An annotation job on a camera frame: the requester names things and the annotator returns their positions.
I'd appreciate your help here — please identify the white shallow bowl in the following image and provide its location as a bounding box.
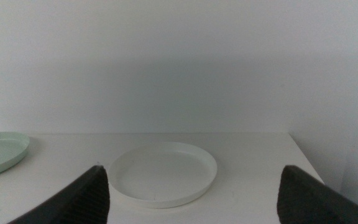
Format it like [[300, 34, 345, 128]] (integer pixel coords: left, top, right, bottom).
[[107, 141, 218, 209]]

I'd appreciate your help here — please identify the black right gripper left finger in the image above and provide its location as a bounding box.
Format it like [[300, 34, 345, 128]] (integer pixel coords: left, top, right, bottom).
[[7, 164, 111, 224]]

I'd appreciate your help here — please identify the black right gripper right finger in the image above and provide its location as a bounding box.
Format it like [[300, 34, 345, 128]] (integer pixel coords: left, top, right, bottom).
[[276, 164, 358, 224]]

